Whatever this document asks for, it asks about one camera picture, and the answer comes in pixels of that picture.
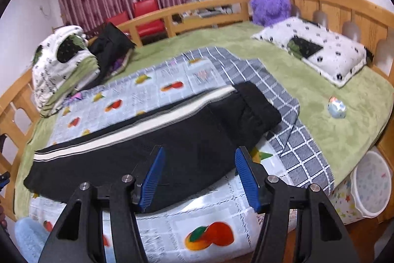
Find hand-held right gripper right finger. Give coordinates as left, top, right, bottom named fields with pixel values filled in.
left=234, top=146, right=361, bottom=263

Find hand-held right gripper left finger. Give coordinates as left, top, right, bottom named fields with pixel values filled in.
left=38, top=146, right=167, bottom=263

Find black pants with white stripe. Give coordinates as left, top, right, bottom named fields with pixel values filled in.
left=23, top=81, right=282, bottom=214

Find fruit print bed sheet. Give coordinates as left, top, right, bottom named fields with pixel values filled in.
left=29, top=47, right=336, bottom=263

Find purple cloth with white trim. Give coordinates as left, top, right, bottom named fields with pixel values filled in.
left=111, top=57, right=130, bottom=73

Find folded white and green quilt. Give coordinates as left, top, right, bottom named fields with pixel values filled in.
left=32, top=25, right=100, bottom=118

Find white star print plastic bucket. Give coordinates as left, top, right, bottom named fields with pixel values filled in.
left=334, top=150, right=393, bottom=225

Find black jacket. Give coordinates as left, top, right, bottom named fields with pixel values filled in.
left=88, top=23, right=137, bottom=82

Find white pillow with black print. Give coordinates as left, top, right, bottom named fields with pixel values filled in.
left=252, top=17, right=368, bottom=88

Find red chair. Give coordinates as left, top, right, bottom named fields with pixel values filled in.
left=105, top=11, right=130, bottom=27
left=132, top=0, right=165, bottom=38

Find pile of desk clutter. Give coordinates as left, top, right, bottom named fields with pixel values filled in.
left=181, top=0, right=250, bottom=20

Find purple plush toy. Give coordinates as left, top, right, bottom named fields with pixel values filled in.
left=249, top=0, right=292, bottom=27

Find wooden bed frame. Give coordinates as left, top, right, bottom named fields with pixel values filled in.
left=0, top=0, right=394, bottom=223

